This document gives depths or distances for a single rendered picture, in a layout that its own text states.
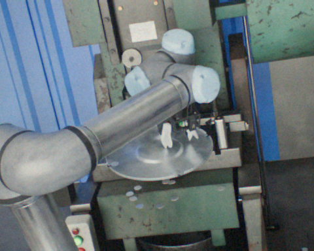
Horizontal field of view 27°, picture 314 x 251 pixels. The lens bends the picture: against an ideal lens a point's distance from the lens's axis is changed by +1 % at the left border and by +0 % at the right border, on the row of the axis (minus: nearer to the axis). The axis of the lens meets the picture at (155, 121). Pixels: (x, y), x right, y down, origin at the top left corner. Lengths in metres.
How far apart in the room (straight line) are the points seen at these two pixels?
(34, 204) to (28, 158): 0.17
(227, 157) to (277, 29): 0.47
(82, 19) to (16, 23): 1.43
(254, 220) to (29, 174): 0.82
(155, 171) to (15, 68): 1.70
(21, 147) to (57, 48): 2.03
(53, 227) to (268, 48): 0.69
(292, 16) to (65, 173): 0.67
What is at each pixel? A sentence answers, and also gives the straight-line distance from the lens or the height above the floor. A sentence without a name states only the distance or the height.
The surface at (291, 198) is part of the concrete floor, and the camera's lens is 2.98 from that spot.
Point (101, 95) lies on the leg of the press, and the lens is 2.24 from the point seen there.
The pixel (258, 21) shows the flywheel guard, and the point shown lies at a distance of 1.52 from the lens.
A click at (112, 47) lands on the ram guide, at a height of 1.04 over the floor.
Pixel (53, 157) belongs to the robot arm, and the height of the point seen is 1.05.
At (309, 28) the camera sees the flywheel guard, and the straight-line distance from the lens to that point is 1.56.
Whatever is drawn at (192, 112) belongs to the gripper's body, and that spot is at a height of 0.90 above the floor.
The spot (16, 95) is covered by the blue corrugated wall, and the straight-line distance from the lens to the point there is 3.30.
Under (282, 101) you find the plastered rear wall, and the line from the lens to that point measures 3.19.
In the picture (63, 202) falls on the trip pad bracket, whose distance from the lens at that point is 1.86.
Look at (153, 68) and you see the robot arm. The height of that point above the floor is 1.08.
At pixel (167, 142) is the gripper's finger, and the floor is 0.82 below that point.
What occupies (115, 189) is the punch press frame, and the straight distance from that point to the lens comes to 1.87.
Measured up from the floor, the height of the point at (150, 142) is 0.79.
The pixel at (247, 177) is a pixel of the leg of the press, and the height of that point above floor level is 0.64.
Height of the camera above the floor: 1.49
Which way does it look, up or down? 22 degrees down
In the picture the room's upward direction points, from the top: 11 degrees counter-clockwise
